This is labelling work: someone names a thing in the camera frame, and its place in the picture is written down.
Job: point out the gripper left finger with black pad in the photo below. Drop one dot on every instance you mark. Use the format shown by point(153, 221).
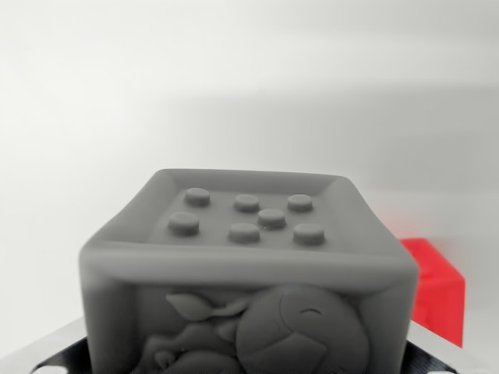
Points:
point(58, 356)

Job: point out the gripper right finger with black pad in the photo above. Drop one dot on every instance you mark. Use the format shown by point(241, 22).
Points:
point(432, 360)

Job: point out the grey embossed rubber cube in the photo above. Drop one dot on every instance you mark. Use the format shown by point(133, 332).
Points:
point(249, 272)

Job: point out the red embossed rubber cube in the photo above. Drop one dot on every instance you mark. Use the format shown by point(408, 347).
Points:
point(440, 296)

